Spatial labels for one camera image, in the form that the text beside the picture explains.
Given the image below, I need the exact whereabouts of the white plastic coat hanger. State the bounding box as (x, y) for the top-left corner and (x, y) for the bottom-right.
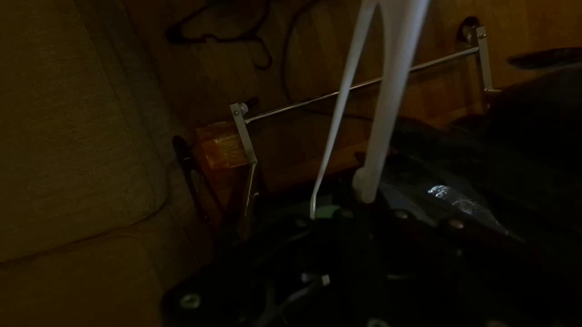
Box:
(310, 0), (432, 220)

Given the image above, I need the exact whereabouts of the black hanger on floor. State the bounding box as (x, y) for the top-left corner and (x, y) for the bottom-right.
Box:
(166, 0), (273, 71)

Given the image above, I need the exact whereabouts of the chrome garment rack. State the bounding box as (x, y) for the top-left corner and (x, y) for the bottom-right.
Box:
(228, 24), (504, 242)

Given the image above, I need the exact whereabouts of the olive green sofa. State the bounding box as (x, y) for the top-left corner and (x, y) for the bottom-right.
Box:
(0, 0), (193, 327)

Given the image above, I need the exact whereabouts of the grey bathrobe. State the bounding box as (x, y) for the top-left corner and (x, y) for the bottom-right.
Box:
(373, 65), (582, 292)

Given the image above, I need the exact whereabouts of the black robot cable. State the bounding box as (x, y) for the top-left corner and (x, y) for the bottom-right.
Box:
(279, 0), (324, 107)

